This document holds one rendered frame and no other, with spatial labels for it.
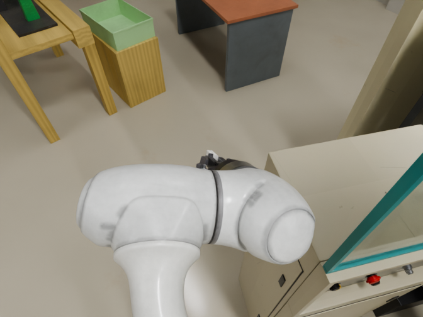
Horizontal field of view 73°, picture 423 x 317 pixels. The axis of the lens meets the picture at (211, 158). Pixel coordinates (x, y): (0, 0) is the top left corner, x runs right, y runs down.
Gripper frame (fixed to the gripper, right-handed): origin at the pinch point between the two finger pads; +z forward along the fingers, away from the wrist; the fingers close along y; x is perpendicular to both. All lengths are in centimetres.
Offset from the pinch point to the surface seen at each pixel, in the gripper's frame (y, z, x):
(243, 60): 76, 220, 58
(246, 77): 86, 234, 44
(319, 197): 30.9, -3.3, -7.4
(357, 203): 40.3, -6.9, -7.1
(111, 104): -47, 229, -3
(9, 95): -156, 284, -11
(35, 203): -91, 165, -83
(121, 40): -41, 202, 53
